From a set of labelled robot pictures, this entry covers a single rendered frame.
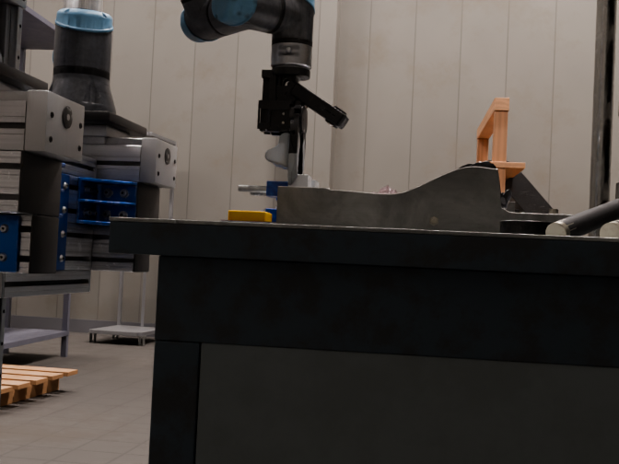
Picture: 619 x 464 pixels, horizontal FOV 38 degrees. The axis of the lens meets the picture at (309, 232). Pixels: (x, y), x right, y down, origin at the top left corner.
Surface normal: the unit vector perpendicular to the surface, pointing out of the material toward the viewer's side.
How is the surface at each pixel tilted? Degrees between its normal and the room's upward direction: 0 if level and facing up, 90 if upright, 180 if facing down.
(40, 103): 90
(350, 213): 90
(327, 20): 90
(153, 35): 90
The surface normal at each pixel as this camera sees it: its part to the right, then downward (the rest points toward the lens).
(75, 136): 0.99, 0.04
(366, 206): -0.13, -0.04
